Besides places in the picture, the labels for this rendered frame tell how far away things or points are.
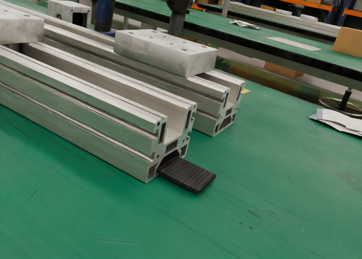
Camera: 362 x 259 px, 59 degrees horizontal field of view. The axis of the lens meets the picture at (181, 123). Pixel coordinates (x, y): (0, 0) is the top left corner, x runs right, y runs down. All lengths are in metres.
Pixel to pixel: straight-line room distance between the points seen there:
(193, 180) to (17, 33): 0.38
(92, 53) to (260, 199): 0.44
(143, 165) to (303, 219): 0.20
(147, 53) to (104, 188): 0.28
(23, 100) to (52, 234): 0.25
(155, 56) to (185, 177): 0.24
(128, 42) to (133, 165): 0.27
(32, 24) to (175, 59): 0.25
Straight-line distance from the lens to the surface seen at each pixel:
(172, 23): 0.83
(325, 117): 0.79
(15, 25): 0.60
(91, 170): 0.41
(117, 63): 0.64
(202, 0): 11.83
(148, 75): 0.60
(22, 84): 0.52
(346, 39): 2.36
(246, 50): 2.00
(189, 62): 0.54
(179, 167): 0.42
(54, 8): 1.13
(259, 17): 3.99
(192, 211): 0.37
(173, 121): 0.43
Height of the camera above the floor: 1.01
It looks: 24 degrees down
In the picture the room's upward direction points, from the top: 12 degrees clockwise
